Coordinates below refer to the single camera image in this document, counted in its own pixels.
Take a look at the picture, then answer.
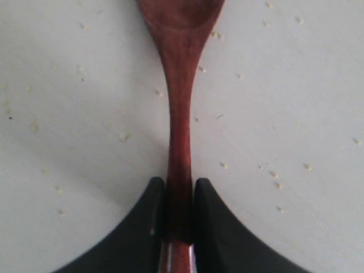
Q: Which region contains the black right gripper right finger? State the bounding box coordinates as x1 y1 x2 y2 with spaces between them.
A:
194 178 305 272

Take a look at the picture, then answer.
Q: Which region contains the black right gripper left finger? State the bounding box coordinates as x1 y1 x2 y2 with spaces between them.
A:
58 177 165 272

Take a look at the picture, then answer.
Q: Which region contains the dark red wooden spoon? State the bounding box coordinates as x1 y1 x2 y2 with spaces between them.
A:
138 0 224 272

